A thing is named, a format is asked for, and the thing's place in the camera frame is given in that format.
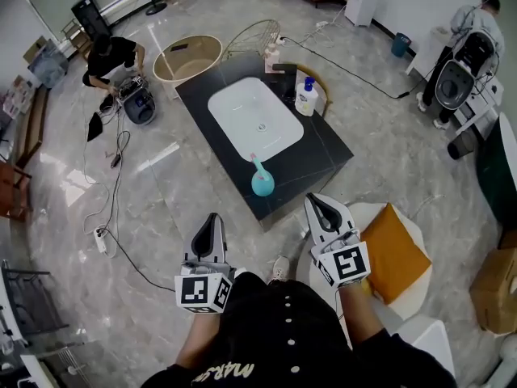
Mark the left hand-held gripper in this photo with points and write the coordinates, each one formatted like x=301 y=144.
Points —
x=204 y=291

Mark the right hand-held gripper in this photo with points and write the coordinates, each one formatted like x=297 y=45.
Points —
x=345 y=263

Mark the person's left forearm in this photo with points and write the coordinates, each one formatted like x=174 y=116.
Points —
x=200 y=338

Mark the person's right forearm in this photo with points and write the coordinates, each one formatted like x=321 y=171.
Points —
x=361 y=313

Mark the white pump bottle blue cap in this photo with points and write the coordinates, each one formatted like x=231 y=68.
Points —
x=305 y=101

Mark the pink bottle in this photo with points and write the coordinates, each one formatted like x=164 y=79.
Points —
x=272 y=59

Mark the person's white shoe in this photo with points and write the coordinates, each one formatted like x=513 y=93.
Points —
x=280 y=269

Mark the black sink counter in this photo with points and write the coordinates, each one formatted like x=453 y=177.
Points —
x=319 y=152

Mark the white round chair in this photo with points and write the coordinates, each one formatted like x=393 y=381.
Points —
x=319 y=293

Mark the orange cushion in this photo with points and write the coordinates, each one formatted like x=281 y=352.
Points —
x=393 y=253

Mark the white power strip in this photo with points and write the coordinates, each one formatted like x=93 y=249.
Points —
x=100 y=240
x=322 y=24

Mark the person's black buttoned shirt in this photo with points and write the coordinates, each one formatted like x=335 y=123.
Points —
x=282 y=338

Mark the white sink basin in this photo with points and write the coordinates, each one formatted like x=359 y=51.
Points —
x=250 y=111

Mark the black faucet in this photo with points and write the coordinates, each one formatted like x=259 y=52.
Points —
x=287 y=80

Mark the grey round machine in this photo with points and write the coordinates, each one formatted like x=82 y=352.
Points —
x=456 y=83
x=139 y=105

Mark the black waste bin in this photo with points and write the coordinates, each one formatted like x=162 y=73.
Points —
x=460 y=146

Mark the black triangular pouch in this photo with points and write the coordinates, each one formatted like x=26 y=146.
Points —
x=94 y=127

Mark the white stool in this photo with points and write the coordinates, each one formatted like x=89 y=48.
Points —
x=434 y=340

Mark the dark green round table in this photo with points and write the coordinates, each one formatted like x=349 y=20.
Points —
x=498 y=172

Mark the round wooden tub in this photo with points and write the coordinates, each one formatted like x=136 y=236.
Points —
x=190 y=61

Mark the brown cardboard box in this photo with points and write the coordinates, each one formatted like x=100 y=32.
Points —
x=494 y=293

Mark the black metal rack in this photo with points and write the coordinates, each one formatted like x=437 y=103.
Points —
x=32 y=301

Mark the blue waste bin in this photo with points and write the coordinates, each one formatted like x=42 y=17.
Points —
x=400 y=45

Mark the brown wooden chair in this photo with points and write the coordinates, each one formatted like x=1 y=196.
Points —
x=14 y=192

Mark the wooden bench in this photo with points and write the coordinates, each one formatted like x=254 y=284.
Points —
x=34 y=127

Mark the white water dispenser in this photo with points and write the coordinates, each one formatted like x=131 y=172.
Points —
x=360 y=0

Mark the clear plastic box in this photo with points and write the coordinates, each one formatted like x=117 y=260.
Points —
x=47 y=65

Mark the black speaker box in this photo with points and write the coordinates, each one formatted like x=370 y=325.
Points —
x=91 y=16

